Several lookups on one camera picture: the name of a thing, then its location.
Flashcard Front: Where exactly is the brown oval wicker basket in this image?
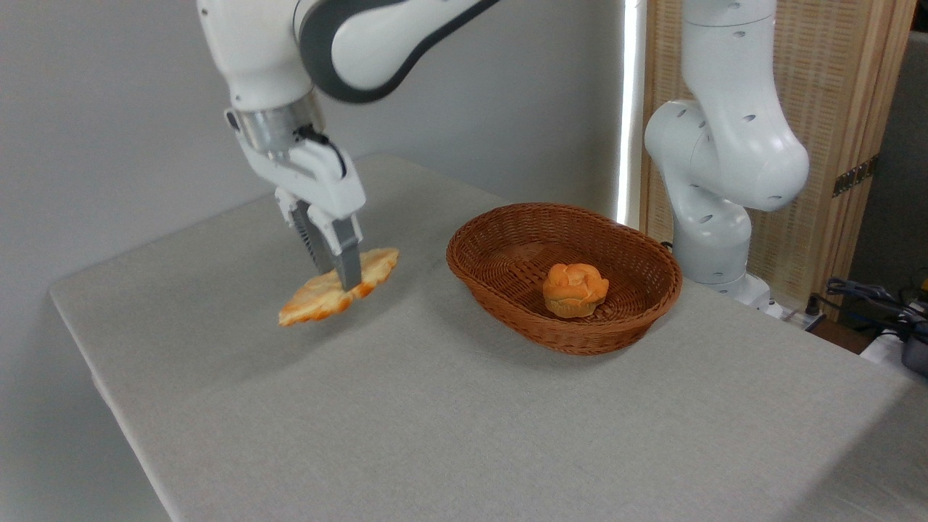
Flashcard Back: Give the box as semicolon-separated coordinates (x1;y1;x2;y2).
446;202;683;356

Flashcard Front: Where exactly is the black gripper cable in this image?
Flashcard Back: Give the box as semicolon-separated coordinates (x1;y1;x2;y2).
294;125;349;179

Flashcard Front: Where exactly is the black cable bundle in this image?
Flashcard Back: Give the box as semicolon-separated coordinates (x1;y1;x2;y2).
806;277;928;341

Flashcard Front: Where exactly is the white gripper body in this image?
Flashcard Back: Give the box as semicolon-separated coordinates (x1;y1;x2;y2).
241;138;367;220

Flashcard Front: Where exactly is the croissant-shaped bread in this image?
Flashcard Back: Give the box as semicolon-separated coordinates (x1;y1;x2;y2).
278;247;400;327

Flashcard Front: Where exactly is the grey tablecloth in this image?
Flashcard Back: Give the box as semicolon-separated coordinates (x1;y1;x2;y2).
49;154;928;522

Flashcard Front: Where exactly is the dark metal screen hinge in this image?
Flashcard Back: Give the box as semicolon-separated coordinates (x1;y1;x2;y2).
832;155;880;199

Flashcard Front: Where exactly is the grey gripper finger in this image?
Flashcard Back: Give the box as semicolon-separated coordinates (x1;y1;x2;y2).
273;188;337;276
307;204;364;291

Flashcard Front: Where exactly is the white vertical light strip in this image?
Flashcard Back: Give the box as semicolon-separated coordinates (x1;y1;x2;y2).
617;0;648;230

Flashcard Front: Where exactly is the round orange bun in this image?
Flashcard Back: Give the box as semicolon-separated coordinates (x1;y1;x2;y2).
542;262;610;320

